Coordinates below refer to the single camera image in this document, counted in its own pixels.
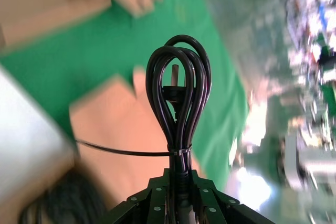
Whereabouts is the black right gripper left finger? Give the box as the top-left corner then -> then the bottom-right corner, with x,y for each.
104,168 -> 172,224

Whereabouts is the open cardboard box holding cables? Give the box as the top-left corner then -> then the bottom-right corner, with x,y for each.
0,66 -> 208,224

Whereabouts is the pile of black cables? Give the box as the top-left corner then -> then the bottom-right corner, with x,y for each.
20,170 -> 107,224

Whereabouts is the black power cable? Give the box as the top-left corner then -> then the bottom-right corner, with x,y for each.
75,34 -> 213,224

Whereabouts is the green table cloth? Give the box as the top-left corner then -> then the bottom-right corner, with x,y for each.
0,0 -> 250,190

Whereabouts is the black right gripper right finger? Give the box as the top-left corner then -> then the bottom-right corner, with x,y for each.
189,170 -> 270,224

